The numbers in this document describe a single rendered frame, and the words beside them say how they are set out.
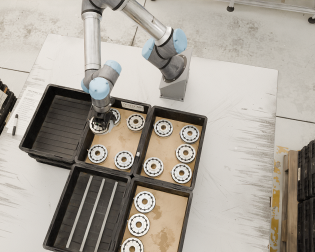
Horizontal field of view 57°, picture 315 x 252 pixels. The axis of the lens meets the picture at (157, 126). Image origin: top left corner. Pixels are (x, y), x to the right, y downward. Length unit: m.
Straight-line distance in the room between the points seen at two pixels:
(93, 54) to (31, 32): 2.07
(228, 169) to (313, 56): 1.83
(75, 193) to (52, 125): 0.41
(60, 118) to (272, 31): 2.32
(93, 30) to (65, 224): 0.92
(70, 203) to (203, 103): 0.96
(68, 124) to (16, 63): 1.59
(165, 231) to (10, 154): 1.00
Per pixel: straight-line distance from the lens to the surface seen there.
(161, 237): 1.47
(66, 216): 1.55
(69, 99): 1.77
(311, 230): 2.14
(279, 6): 3.34
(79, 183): 1.57
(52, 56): 2.15
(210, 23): 3.20
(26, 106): 2.00
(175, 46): 1.51
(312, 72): 3.12
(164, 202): 1.49
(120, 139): 1.59
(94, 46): 1.37
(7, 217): 1.81
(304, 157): 2.36
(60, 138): 1.68
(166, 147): 1.56
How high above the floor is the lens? 2.30
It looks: 66 degrees down
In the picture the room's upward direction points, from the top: 2 degrees counter-clockwise
